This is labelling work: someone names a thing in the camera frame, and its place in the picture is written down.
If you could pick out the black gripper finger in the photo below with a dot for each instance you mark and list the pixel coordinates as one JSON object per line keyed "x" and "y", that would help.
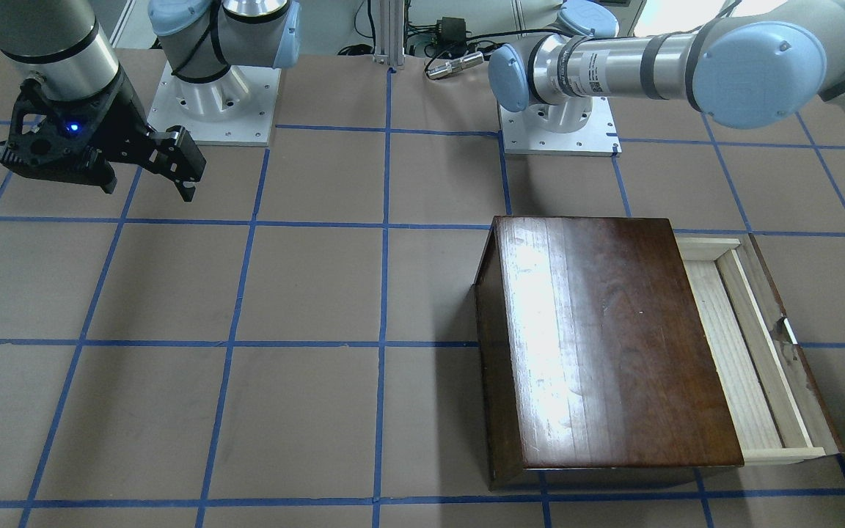
{"x": 174, "y": 155}

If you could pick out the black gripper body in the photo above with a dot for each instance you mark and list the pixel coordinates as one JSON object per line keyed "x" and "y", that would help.
{"x": 123, "y": 110}

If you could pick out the light wood drawer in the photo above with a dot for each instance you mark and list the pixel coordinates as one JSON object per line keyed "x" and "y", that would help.
{"x": 774, "y": 401}

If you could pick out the dark wooden drawer cabinet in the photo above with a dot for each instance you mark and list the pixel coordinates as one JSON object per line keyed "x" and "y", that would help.
{"x": 595, "y": 362}

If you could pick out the black power box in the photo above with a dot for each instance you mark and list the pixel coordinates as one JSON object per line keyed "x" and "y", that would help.
{"x": 451, "y": 31}

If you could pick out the silver cylindrical connector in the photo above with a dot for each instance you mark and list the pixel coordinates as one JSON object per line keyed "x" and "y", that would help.
{"x": 454, "y": 66}

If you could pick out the aluminium frame post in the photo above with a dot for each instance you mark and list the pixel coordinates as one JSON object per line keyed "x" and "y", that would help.
{"x": 389, "y": 32}

